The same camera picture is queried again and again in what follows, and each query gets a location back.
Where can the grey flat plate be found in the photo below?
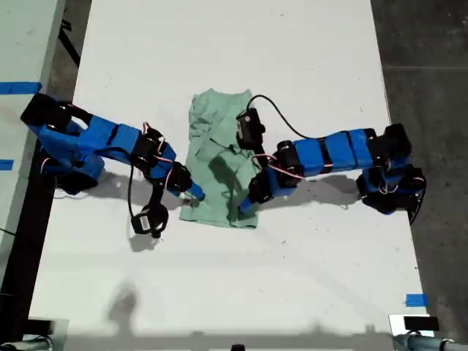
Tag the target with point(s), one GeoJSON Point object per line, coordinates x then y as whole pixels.
{"type": "Point", "coordinates": [60, 329]}

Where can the white flat plate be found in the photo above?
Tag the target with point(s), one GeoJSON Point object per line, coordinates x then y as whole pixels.
{"type": "Point", "coordinates": [396, 325]}

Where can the long blue tape strip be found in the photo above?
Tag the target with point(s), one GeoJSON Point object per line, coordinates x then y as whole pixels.
{"type": "Point", "coordinates": [18, 88]}

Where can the pale green T-shirt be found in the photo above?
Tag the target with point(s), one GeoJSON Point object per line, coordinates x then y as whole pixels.
{"type": "Point", "coordinates": [199, 153]}

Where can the black frame bar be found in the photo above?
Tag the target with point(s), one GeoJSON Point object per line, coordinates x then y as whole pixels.
{"type": "Point", "coordinates": [22, 256]}

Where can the black metal stand leg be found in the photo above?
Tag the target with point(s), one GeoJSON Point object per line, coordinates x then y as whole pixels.
{"type": "Point", "coordinates": [70, 47]}

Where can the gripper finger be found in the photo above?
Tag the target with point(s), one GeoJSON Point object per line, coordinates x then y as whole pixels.
{"type": "Point", "coordinates": [252, 208]}
{"type": "Point", "coordinates": [244, 205]}
{"type": "Point", "coordinates": [191, 196]}
{"type": "Point", "coordinates": [196, 191]}

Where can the short blue tape strip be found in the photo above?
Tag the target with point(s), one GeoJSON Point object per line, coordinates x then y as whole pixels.
{"type": "Point", "coordinates": [6, 165]}

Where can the black camera stalk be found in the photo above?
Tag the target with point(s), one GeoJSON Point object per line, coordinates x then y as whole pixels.
{"type": "Point", "coordinates": [262, 154]}
{"type": "Point", "coordinates": [155, 194]}

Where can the small black box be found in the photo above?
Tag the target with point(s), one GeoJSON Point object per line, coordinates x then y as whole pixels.
{"type": "Point", "coordinates": [38, 327]}
{"type": "Point", "coordinates": [420, 323]}

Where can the pale side table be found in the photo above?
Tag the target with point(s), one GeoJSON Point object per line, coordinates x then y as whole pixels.
{"type": "Point", "coordinates": [22, 44]}

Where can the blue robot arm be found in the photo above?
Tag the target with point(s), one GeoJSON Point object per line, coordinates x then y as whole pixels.
{"type": "Point", "coordinates": [109, 139]}
{"type": "Point", "coordinates": [340, 150]}

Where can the black round object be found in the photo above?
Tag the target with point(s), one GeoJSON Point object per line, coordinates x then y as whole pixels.
{"type": "Point", "coordinates": [237, 348]}

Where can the blue tape patch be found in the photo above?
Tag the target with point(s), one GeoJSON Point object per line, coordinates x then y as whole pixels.
{"type": "Point", "coordinates": [417, 300]}

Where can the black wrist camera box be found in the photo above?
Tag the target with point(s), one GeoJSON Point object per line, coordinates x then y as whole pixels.
{"type": "Point", "coordinates": [153, 217]}
{"type": "Point", "coordinates": [250, 128]}

